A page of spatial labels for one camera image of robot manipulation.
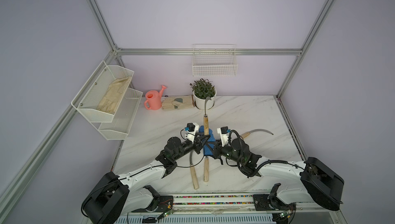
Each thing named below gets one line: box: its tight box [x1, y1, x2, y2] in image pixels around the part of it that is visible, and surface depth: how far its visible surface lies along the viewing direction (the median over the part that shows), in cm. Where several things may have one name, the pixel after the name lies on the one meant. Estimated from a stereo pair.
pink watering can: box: [144, 85, 167, 111], surface depth 110 cm
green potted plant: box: [189, 78, 216, 100], surface depth 103 cm
